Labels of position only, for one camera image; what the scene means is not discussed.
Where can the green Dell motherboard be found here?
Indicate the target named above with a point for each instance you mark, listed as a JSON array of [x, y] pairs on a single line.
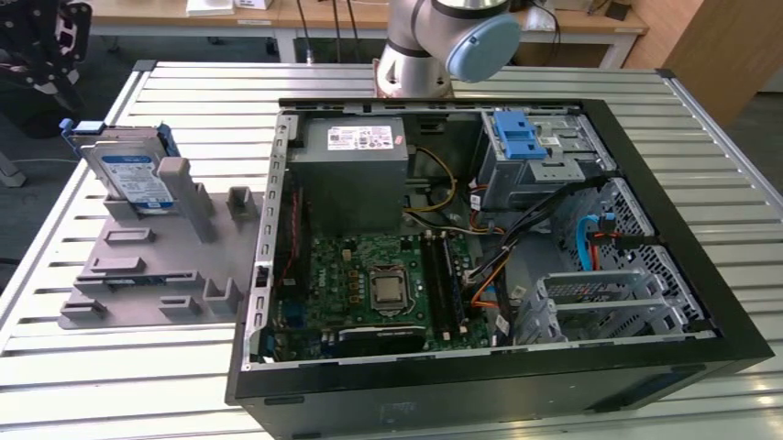
[[343, 275]]

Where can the grey plastic parts rack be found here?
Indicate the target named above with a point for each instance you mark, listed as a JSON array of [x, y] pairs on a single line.
[[183, 256]]

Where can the silver metal drive cage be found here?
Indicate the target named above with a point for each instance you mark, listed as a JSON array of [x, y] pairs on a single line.
[[551, 172]]

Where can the white flat box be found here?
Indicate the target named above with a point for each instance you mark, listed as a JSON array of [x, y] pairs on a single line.
[[208, 9]]

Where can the wooden top desk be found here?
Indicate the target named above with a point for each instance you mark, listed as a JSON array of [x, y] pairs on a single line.
[[213, 22], [320, 20]]

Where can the grey Dell power supply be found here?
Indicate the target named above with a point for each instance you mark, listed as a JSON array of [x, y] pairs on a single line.
[[348, 192]]

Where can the black graphics card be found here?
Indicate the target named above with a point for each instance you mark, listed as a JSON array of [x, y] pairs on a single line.
[[379, 337]]

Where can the silver metal disk bay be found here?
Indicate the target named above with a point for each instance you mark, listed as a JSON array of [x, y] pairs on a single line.
[[611, 275]]

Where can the white furniture foot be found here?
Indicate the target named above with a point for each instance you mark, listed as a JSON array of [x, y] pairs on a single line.
[[12, 176]]

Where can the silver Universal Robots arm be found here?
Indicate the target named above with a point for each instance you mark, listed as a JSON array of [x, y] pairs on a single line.
[[416, 27]]

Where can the silver CPU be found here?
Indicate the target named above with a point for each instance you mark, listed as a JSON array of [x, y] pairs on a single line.
[[387, 291]]

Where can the hard disk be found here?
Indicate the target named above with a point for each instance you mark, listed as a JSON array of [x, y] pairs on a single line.
[[131, 174]]

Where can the wooden cabinet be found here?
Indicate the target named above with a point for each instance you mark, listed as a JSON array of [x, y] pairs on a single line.
[[721, 46]]

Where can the small white box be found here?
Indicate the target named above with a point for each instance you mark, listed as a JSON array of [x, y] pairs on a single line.
[[251, 3]]

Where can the blue plastic drive latch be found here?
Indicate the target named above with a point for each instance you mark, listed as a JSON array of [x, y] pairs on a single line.
[[520, 137]]

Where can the RAM stick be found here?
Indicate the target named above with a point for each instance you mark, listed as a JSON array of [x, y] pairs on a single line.
[[135, 279], [460, 284]]

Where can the black open PC case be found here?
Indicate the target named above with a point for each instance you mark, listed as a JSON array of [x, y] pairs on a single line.
[[428, 399]]

